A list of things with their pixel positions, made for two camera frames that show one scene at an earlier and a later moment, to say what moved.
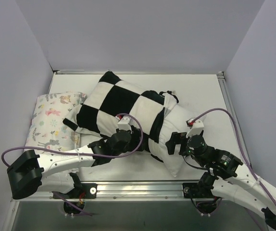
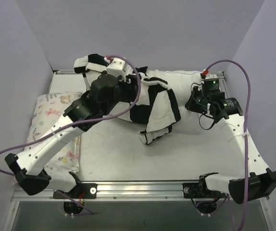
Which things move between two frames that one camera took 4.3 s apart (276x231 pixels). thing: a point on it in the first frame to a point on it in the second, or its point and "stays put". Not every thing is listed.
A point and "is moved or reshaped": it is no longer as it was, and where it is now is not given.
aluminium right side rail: [227, 99] stays put
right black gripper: [178, 142] to [192, 102]
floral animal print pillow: [47, 128] stays put
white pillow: [175, 121] to [180, 83]
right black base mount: [198, 190] stays put
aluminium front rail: [125, 191] stays put
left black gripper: [138, 138] to [131, 84]
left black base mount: [81, 190] stays put
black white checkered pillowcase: [111, 97] is moved or reshaped
